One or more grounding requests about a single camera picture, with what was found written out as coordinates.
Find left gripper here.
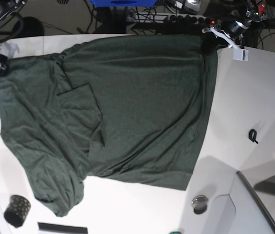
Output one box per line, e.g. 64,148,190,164
202,19,250,61

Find dark green t-shirt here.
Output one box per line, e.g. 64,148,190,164
0,35,218,217

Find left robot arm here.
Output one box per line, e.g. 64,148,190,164
201,0,266,61

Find small black clip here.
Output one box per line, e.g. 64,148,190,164
248,129,258,144

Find white power strip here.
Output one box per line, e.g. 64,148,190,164
127,12,216,25

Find blue bin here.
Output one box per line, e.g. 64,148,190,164
90,0,156,7

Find black patterned cup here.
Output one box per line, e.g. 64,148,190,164
4,195,31,228

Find round metal table grommet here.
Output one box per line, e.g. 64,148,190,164
191,195,208,215

